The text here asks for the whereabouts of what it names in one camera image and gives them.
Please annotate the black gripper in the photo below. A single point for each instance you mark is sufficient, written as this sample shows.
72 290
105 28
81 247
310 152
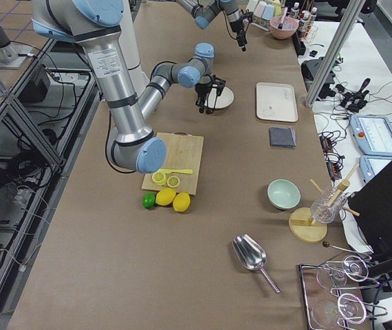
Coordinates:
240 34
202 91

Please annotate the cream round plate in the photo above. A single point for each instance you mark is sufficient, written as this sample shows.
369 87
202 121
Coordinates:
220 102

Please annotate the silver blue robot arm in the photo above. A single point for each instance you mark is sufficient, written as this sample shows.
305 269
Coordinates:
204 14
95 26

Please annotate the cream rectangular tray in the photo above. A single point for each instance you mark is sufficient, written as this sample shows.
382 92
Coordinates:
276 102

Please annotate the pastel cups rack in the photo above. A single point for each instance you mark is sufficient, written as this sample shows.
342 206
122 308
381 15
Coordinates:
262 12

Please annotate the pink mixing bowl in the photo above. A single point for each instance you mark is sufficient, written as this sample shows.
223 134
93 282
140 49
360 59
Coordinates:
288 28

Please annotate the bamboo cutting board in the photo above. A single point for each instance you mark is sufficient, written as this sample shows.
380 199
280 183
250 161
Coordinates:
184 152

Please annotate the bottle rack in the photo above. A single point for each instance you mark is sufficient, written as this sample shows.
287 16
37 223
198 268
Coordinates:
305 13

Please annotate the yellow plastic knife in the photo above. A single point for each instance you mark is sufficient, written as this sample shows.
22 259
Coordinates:
180 171

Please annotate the lemon slice lower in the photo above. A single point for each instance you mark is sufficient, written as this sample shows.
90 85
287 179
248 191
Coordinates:
173 181

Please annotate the lemon slice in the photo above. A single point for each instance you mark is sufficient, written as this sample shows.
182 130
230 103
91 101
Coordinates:
173 181
159 178

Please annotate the lemon slice upper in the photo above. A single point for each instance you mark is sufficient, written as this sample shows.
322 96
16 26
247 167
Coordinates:
159 178

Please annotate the grey folded cloth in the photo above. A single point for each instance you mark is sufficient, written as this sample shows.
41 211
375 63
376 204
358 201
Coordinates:
282 137

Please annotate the yellow lemon near lime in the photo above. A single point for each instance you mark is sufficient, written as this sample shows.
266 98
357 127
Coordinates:
165 196

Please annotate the yellow lemon outer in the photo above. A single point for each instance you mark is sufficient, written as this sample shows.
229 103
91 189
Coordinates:
181 202

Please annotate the green lime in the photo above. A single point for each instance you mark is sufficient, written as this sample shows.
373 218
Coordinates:
148 200

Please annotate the mint green bowl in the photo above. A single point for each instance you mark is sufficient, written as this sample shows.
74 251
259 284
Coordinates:
283 194

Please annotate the metal scoop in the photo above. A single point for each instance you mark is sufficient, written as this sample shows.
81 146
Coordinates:
253 257

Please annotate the upper teach pendant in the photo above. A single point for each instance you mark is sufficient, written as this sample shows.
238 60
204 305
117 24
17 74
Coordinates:
373 134

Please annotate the teach pendant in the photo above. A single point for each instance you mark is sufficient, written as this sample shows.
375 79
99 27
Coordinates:
373 134
371 165

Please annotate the wooden cup stand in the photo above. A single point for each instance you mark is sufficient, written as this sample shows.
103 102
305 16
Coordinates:
301 222

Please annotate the clear glass cup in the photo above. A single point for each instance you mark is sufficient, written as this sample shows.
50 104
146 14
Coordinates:
328 205

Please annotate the lower teach pendant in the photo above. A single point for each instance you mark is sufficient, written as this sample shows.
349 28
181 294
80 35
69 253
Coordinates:
371 165

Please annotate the black monitor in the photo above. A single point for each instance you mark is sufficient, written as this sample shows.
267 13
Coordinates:
374 203

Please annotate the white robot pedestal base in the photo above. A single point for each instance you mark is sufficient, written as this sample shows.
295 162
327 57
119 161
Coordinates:
129 47

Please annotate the aluminium frame post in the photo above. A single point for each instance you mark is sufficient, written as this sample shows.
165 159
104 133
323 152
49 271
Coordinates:
342 33

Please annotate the wire glass rack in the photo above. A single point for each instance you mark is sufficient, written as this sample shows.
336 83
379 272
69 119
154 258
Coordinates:
329 294

